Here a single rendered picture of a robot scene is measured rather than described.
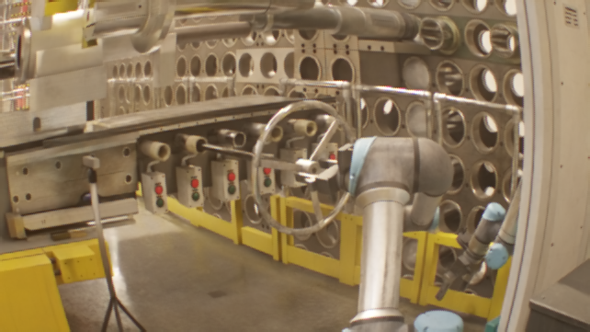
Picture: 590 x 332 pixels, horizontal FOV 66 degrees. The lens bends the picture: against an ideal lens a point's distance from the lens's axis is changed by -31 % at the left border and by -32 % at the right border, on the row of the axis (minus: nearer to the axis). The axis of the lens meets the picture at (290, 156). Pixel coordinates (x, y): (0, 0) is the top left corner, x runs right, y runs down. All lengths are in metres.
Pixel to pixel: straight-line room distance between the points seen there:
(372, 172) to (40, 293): 1.23
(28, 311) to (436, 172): 1.42
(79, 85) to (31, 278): 0.81
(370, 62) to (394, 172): 2.40
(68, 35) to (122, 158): 0.61
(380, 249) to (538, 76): 0.51
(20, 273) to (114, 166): 0.79
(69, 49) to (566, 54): 1.86
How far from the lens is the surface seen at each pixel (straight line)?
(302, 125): 2.61
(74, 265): 1.96
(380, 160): 1.25
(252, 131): 2.59
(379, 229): 1.21
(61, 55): 2.26
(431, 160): 1.27
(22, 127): 2.29
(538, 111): 1.00
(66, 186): 2.28
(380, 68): 3.69
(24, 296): 1.95
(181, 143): 2.39
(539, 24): 1.00
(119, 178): 2.37
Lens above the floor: 1.24
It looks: 11 degrees down
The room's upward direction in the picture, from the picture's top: 2 degrees counter-clockwise
